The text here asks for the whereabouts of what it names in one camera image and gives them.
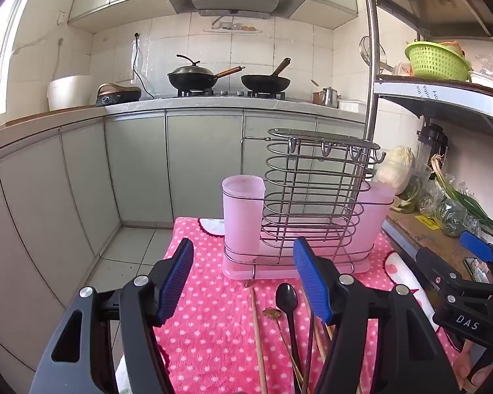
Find black power cable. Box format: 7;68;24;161
131;33;155;99

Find green plastic basket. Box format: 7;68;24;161
405;40;472;82

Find green onions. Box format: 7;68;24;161
431;154;493;230

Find white rectangular container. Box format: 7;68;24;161
337;99;368;112

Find napa cabbage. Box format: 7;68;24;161
375;145;415;195

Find pink plastic drip tray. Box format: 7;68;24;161
223;230;372;280

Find black electric cooker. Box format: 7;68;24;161
95;83;142;107

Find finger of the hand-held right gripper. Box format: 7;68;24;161
460;230;493;285
416;247;493;297

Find wooden chopstick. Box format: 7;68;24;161
250;286;268;394
304;299;333;364

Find glass wall shelf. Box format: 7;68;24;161
202;15;263;34

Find black open wok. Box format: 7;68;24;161
241;57;292;93

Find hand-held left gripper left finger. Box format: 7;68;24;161
29;237;195;394

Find white plastic tray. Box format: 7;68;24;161
468;70;493;93

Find flat cardboard sheet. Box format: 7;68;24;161
388;211;477;280

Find pale green lower cabinets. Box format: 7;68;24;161
0;98;368;378

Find person's right hand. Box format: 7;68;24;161
453;339;493;394

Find steel shelf rack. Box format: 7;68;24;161
361;0;493;263

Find black wok with lid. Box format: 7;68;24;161
167;54;246;91

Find steel kettle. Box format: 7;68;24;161
319;86;341;107

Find steel mesh skimmer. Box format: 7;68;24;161
359;35;395;72

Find gas stove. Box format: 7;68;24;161
162;87;286;100

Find steel wire utensil rack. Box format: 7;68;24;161
223;128;387;288

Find black blender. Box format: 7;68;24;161
414;123;450;169

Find black plastic spoon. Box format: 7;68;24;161
275;283;303;382

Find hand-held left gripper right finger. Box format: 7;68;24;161
292;236;462;394

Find clear bag of vegetables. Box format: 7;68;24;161
435;197;481;236
394;164;436;214

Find pink polka dot cloth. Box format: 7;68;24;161
152;215;468;394

